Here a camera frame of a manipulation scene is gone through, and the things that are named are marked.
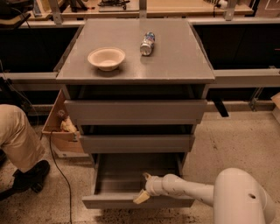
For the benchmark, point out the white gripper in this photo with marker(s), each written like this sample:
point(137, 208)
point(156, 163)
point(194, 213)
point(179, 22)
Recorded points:
point(154, 185)

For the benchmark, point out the grey bottom drawer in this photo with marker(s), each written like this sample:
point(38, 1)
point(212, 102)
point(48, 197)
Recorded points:
point(118, 179)

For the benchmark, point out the grey drawer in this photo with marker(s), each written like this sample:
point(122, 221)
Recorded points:
point(137, 138)
point(118, 179)
point(134, 104)

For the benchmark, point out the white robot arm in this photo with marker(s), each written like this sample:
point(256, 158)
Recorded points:
point(235, 197)

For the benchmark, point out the grey middle drawer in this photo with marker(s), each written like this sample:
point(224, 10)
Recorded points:
point(137, 138)

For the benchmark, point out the grey drawer cabinet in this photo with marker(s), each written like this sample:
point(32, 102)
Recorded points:
point(176, 59)

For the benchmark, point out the grey top drawer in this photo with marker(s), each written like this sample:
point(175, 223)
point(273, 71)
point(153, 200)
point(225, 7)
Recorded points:
point(134, 104)

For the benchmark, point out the wooden box on floor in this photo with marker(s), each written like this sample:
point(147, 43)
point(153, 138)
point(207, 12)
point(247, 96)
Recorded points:
point(65, 143)

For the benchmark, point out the yellow toy in box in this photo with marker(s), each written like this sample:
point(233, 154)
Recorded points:
point(67, 125)

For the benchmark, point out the black shoe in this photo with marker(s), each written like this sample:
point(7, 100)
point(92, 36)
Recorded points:
point(33, 179)

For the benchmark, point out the beige paper bowl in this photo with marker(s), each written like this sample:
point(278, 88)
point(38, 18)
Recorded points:
point(106, 58)

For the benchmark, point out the person leg khaki trousers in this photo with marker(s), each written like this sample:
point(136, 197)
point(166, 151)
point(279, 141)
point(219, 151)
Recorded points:
point(18, 140)

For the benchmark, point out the crushed soda can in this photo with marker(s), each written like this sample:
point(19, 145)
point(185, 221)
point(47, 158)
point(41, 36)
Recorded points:
point(147, 43)

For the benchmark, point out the wooden workbench in background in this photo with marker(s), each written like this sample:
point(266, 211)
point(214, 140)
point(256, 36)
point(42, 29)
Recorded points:
point(72, 9)

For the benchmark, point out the grey metal frame rail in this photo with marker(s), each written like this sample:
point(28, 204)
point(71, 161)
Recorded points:
point(239, 78)

